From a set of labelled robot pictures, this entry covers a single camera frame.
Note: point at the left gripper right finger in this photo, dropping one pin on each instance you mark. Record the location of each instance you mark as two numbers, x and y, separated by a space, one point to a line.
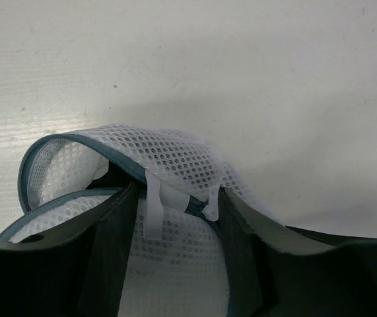
275 270

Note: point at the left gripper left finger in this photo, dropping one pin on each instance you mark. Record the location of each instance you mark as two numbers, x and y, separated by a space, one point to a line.
74 269

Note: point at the white mesh laundry bag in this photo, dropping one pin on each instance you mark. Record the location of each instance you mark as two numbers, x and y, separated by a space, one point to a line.
176 261

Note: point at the black bra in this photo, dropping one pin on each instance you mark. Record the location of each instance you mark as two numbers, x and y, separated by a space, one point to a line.
116 177

